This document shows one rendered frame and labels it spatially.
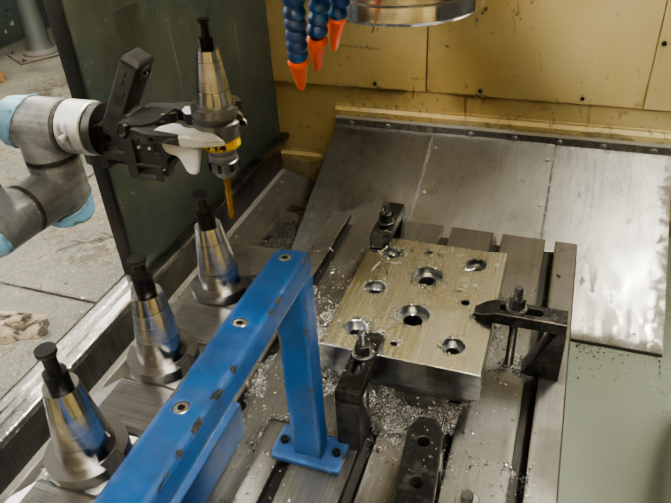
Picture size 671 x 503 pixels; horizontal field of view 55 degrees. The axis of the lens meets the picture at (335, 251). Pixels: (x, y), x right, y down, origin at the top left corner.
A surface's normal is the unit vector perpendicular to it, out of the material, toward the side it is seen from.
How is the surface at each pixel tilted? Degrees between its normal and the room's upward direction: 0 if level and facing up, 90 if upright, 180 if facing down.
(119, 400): 0
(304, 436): 90
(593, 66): 90
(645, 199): 24
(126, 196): 90
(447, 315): 0
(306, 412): 90
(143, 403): 0
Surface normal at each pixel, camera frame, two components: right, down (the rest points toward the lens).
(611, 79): -0.33, 0.55
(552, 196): -0.18, -0.52
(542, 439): -0.05, -0.82
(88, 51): 0.94, 0.15
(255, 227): 0.23, -0.74
